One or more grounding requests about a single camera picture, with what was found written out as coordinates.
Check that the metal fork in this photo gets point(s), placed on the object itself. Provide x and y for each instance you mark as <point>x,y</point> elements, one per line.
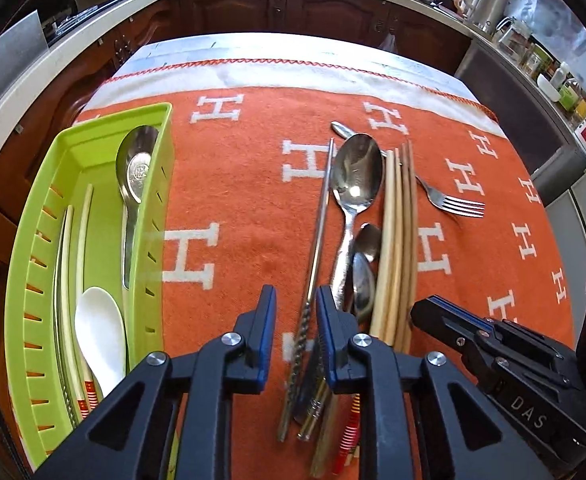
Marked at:
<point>453,203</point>

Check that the silver foil wall sheet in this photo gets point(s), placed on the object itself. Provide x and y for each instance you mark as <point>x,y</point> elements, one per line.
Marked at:
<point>558,15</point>

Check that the pale blue table cover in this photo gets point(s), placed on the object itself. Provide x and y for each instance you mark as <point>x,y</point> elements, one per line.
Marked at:
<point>273,47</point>

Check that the white plastic rice spoon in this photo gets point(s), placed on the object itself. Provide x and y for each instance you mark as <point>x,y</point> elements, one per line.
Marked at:
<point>100,325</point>

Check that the row of condiment jars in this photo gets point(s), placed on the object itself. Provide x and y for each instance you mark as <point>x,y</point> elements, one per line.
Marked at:
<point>568,85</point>

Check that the black gas stove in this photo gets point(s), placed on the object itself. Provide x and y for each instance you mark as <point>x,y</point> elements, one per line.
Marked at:
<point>70,22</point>

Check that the built-in steel oven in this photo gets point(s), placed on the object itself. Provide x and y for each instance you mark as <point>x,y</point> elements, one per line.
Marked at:
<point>513,125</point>

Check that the white bowl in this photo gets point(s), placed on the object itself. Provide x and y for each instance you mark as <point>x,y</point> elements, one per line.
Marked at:
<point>549,89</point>

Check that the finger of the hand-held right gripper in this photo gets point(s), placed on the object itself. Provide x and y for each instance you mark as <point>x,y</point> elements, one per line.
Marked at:
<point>465,312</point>
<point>443,330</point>

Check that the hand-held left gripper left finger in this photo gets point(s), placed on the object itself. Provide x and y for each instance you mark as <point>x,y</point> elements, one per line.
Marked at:
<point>268,340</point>

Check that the large spoon with embossed bowl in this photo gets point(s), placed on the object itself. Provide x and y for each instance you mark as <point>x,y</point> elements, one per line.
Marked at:
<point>135,160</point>

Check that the pink mug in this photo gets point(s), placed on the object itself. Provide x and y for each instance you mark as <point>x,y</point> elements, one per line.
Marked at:
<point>462,0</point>

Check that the steel electric kettle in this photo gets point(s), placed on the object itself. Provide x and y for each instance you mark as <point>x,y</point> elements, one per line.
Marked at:
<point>485,2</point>

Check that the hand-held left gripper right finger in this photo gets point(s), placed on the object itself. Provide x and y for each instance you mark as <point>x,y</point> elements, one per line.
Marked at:
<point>323,340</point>

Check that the brown wooden cabinets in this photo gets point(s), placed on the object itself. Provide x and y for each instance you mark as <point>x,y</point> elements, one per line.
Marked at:
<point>233,5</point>

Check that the orange printed blanket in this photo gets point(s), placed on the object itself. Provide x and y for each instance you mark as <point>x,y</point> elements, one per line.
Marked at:
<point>253,200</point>

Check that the low stainless steel guard panel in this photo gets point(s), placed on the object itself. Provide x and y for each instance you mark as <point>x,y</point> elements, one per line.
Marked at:
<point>8,50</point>

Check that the glass teapot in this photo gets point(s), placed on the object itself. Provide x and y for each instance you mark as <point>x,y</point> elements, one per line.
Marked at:
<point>513,37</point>

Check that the green plastic utensil tray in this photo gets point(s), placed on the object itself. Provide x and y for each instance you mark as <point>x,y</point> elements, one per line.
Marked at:
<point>48,240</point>

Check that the cream chopstick with striped end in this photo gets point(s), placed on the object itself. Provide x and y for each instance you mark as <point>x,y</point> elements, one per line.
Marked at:
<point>68,270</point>
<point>84,240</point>

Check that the white plastic bag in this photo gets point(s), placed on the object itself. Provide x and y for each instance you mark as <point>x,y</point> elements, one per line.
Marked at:
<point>388,42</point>

